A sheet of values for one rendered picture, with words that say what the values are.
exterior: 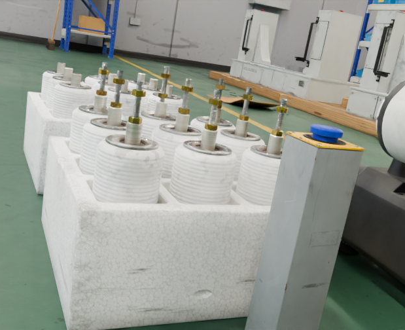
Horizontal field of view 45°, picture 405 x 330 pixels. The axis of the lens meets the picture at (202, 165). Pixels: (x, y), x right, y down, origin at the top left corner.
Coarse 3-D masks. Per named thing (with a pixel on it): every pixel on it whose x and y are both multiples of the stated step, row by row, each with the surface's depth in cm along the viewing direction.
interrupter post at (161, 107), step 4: (156, 104) 93; (160, 104) 93; (164, 104) 93; (156, 108) 93; (160, 108) 93; (164, 108) 93; (156, 112) 94; (160, 112) 93; (164, 112) 94; (156, 116) 94; (160, 116) 94; (164, 116) 94
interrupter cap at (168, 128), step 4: (160, 124) 85; (164, 124) 86; (168, 124) 86; (172, 124) 87; (160, 128) 82; (164, 128) 82; (168, 128) 83; (172, 128) 85; (188, 128) 86; (192, 128) 87; (196, 128) 87; (168, 132) 81; (172, 132) 81; (176, 132) 81; (180, 132) 81; (184, 132) 82; (188, 132) 82; (192, 132) 83; (196, 132) 84; (200, 132) 84
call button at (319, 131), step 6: (312, 126) 60; (318, 126) 59; (324, 126) 60; (330, 126) 61; (312, 132) 59; (318, 132) 59; (324, 132) 58; (330, 132) 58; (336, 132) 58; (342, 132) 59; (318, 138) 59; (324, 138) 59; (330, 138) 59; (336, 138) 59
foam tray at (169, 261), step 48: (48, 144) 94; (48, 192) 90; (48, 240) 87; (96, 240) 63; (144, 240) 66; (192, 240) 69; (240, 240) 72; (96, 288) 65; (144, 288) 68; (192, 288) 71; (240, 288) 74
